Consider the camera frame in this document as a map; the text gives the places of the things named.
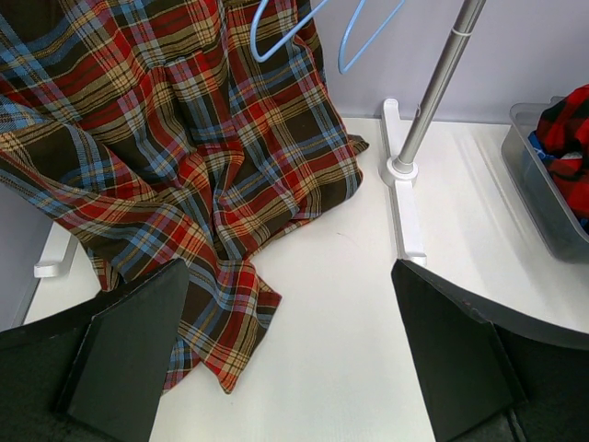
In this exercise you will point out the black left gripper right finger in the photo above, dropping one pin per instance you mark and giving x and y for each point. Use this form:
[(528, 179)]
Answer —
[(467, 381)]

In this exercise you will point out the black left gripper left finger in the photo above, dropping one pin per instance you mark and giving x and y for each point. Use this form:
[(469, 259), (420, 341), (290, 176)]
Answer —
[(120, 369)]

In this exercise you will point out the blue plaid shirt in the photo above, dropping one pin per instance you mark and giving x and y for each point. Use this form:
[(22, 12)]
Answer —
[(538, 148)]

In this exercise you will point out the brown plaid shirt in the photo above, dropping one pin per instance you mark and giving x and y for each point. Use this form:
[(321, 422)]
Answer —
[(147, 130)]

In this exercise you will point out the red black checked shirt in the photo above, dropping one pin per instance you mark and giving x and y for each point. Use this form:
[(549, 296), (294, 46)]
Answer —
[(562, 131)]

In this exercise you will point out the light blue hanger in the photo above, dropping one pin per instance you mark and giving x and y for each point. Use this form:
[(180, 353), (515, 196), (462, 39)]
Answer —
[(368, 21)]

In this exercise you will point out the blue hanger holding red shirt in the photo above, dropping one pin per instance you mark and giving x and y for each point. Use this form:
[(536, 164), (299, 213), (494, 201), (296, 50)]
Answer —
[(280, 32)]

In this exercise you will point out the clear grey plastic bin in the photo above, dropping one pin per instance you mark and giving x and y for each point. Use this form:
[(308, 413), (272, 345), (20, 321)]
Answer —
[(559, 228)]

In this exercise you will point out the silver white clothes rack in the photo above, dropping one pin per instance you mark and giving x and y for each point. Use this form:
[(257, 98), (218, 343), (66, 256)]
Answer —
[(399, 172)]

